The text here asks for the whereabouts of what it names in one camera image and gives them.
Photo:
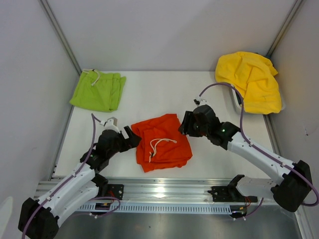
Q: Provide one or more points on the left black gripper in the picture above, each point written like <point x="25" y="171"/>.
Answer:
<point x="132" y="142"/>

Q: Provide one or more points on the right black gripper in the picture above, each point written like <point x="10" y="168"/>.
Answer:
<point x="189" y="118"/>

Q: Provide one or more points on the orange shorts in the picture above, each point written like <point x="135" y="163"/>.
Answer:
<point x="162" y="145"/>

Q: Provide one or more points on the lime green shorts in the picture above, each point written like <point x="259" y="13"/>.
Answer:
<point x="98" y="91"/>

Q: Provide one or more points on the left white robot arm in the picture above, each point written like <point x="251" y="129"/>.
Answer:
<point x="41" y="218"/>

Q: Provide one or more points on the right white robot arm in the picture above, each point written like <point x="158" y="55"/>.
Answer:
<point x="288" y="184"/>

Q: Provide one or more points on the yellow shorts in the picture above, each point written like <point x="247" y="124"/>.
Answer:
<point x="253" y="75"/>

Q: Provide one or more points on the white plastic bin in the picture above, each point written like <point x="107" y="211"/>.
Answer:
<point x="235" y="102"/>

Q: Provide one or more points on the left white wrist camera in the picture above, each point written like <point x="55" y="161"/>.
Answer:
<point x="110" y="124"/>

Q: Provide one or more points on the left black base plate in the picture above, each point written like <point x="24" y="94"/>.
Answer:
<point x="112" y="190"/>

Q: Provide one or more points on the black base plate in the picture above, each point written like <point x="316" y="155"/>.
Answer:
<point x="229" y="194"/>
<point x="112" y="190"/>

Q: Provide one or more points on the aluminium mounting rail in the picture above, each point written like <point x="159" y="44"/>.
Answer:
<point x="179" y="191"/>

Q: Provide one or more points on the white slotted cable duct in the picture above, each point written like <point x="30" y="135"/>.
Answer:
<point x="158" y="208"/>

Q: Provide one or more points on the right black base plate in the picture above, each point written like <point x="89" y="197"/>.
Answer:
<point x="229" y="194"/>

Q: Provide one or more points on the left aluminium corner post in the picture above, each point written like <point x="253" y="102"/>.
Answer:
<point x="60" y="34"/>

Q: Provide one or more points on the aluminium corner post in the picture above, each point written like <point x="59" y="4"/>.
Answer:
<point x="288" y="21"/>
<point x="60" y="34"/>

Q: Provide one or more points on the right aluminium corner post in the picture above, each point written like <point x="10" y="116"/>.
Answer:
<point x="288" y="21"/>

